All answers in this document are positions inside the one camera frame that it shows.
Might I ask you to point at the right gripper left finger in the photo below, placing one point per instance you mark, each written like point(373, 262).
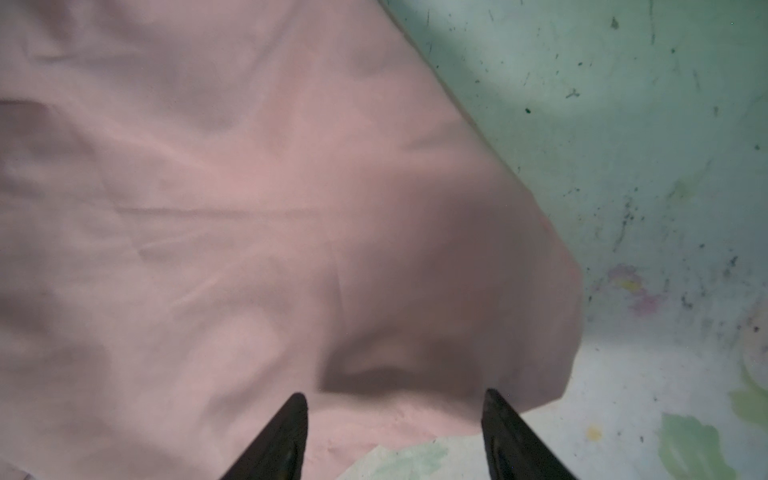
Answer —
point(277, 452)

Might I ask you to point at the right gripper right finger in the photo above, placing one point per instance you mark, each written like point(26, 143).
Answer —
point(513, 450)

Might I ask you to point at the pink shorts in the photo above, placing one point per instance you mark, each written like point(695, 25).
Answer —
point(207, 206)

